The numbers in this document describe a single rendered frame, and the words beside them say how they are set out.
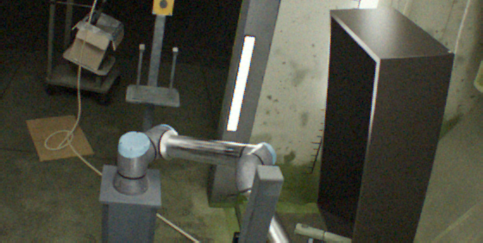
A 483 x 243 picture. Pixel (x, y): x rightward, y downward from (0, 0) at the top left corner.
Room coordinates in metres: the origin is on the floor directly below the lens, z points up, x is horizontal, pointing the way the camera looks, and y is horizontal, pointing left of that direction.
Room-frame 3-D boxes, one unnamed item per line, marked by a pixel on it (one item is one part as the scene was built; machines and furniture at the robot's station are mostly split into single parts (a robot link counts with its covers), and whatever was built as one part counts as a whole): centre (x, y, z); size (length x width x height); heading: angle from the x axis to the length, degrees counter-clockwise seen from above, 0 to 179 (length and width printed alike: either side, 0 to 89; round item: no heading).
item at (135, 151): (2.03, 0.46, 0.83); 0.17 x 0.15 x 0.18; 153
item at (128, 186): (2.03, 0.46, 0.69); 0.19 x 0.19 x 0.10
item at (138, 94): (2.75, 0.53, 0.95); 0.26 x 0.15 x 0.32; 104
